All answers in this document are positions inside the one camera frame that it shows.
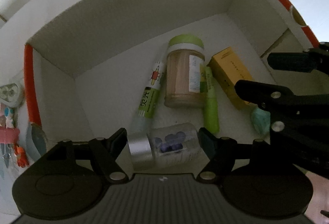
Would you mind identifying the grey white correction tape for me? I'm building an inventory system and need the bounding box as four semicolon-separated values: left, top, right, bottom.
0;82;24;108

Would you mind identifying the small blue white figurine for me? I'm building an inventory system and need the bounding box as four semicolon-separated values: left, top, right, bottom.
1;104;15;128

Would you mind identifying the green lid beige jar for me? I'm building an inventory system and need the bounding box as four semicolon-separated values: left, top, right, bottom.
164;34;206;108

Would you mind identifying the green white glue stick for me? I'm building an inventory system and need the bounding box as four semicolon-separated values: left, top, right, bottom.
131;57;167;133

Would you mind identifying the yellow rectangular box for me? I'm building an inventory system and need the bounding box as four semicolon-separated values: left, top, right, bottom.
207;47;254;110

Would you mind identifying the teal small eraser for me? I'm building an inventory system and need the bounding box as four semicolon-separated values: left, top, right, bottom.
250;107;270;135

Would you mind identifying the bright green tube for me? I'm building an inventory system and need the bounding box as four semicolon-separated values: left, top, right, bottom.
201;66;220;134

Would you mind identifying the clear bottle silver cap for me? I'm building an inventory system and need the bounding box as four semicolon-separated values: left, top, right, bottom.
127;123;201;171

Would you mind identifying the orange red small toy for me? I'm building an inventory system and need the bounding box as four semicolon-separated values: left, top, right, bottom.
13;144;29;168

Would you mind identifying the person's right hand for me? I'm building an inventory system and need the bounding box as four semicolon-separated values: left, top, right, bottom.
305;172;329;223

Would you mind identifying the white red cardboard box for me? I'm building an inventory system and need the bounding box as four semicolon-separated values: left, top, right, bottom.
24;0;324;141

